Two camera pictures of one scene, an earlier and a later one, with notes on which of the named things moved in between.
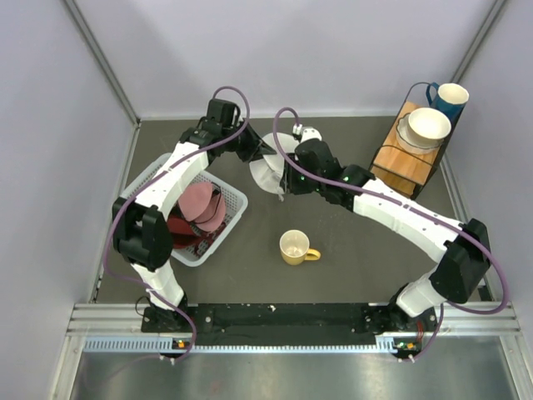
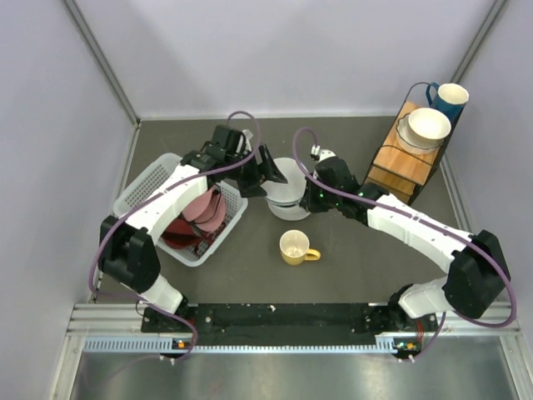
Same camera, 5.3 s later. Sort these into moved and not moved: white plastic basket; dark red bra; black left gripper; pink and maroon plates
Moved: black left gripper
Not moved: dark red bra; white plastic basket; pink and maroon plates
